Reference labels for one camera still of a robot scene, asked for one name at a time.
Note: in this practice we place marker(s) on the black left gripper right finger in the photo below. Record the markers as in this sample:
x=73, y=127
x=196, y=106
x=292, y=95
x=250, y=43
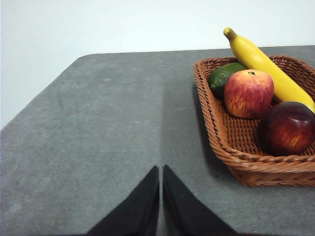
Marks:
x=184, y=214

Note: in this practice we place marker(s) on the red yellow apple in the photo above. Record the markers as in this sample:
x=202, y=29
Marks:
x=248, y=94

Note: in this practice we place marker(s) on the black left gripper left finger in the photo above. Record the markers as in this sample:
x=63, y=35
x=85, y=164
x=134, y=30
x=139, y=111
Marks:
x=140, y=211

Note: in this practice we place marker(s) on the brown wicker basket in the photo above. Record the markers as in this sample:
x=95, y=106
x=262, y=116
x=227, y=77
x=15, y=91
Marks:
x=236, y=137

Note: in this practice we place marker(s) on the dark red plum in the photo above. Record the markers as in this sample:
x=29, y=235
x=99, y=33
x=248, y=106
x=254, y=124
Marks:
x=288, y=130

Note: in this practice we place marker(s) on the yellow banana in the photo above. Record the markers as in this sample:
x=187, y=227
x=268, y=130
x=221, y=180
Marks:
x=265, y=66

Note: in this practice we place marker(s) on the dark green bumpy fruit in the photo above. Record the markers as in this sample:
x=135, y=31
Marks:
x=219, y=78

